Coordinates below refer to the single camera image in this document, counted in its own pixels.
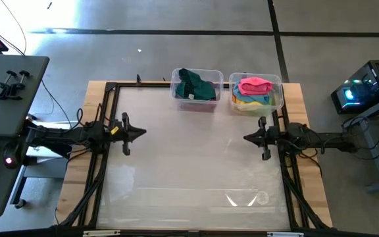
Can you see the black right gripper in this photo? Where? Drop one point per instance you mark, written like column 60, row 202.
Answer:
column 270, row 136

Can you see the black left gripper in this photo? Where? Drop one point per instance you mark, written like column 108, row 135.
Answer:
column 123, row 133

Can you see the yellow towel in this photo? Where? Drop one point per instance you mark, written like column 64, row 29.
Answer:
column 247, row 104

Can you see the light blue towel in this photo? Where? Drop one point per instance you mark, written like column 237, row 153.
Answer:
column 252, row 98

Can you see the light green towel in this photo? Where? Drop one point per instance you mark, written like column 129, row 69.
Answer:
column 272, row 100

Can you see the pink towel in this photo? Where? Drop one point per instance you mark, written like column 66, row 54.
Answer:
column 255, row 86

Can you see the dark green towel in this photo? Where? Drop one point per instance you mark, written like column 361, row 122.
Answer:
column 197, row 87

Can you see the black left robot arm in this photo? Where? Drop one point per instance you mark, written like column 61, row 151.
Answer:
column 64, row 135

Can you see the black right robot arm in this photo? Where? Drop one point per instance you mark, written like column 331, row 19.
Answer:
column 324, row 140

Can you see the clear plastic bin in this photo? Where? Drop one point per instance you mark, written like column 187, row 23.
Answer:
column 176, row 103
column 278, row 85

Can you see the black mounting beam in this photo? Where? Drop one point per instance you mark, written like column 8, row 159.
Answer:
column 56, row 150

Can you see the white flat panel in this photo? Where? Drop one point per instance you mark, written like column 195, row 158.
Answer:
column 41, row 152

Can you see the grey desk leg with caster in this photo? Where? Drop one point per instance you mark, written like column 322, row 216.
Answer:
column 41, row 172

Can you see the black computer tower with lights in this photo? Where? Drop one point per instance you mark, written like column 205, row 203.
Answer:
column 367, row 85

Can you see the black computer mouse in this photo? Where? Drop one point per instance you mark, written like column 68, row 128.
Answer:
column 12, row 154

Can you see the black clamp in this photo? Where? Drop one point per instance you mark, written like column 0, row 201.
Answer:
column 2, row 87
column 16, row 86

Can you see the grey desk panel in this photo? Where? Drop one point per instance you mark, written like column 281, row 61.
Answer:
column 8, row 108

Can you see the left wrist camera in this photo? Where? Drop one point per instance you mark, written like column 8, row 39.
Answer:
column 126, row 149

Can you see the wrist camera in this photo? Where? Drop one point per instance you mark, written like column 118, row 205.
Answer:
column 126, row 149
column 266, row 154

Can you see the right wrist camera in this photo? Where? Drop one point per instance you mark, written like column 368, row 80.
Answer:
column 266, row 154

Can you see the black aluminium table frame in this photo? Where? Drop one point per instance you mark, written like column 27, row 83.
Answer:
column 110, row 86

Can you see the silver aluminium bracket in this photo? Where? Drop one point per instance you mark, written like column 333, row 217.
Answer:
column 100, row 233
column 285, row 234

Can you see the grey metal desk frame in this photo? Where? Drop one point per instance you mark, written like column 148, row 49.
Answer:
column 378, row 171

